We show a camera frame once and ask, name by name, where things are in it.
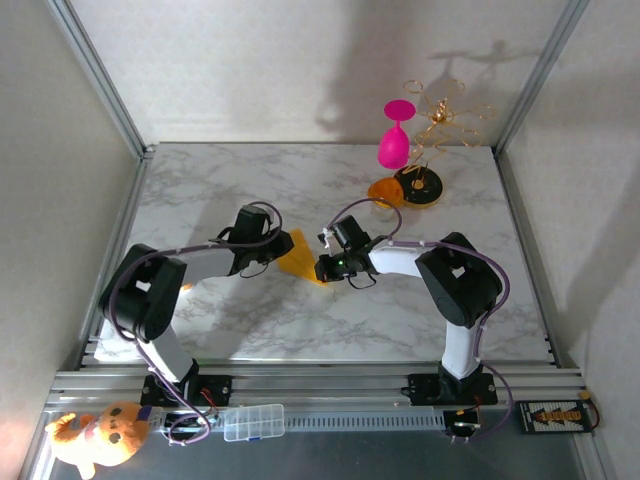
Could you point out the orange paper sheet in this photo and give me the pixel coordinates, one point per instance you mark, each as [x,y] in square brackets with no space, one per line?
[300,255]

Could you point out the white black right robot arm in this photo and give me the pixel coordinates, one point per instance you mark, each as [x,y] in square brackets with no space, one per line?
[460,280]

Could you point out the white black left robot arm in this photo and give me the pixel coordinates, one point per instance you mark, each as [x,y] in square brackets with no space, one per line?
[145,295]

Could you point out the white cup with orange lid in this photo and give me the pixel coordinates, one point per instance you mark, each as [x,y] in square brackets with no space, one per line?
[385,190]

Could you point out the pink wine glass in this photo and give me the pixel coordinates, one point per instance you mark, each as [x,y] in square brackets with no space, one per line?
[395,145]

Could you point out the clear plastic organizer box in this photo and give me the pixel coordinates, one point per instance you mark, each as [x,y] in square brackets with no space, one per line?
[252,422]

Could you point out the small controller board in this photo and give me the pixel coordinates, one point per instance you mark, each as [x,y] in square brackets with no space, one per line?
[462,422]
[192,422]

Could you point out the orange plush toy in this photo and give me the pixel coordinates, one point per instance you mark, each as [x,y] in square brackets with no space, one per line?
[115,432]

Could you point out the black power distribution board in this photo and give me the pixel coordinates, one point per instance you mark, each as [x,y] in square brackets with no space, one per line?
[550,416]

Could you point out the aluminium mounting rail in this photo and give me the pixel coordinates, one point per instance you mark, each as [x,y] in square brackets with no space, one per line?
[320,385]

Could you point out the aluminium side rail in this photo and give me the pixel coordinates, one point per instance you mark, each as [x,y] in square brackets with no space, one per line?
[134,200]
[516,200]

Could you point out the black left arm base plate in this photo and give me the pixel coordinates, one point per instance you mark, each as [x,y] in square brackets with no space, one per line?
[215,390]

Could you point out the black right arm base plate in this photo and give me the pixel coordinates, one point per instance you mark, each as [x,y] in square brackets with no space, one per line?
[420,390]

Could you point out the aluminium frame post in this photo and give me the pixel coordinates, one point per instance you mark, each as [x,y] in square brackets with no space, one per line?
[540,75]
[100,75]

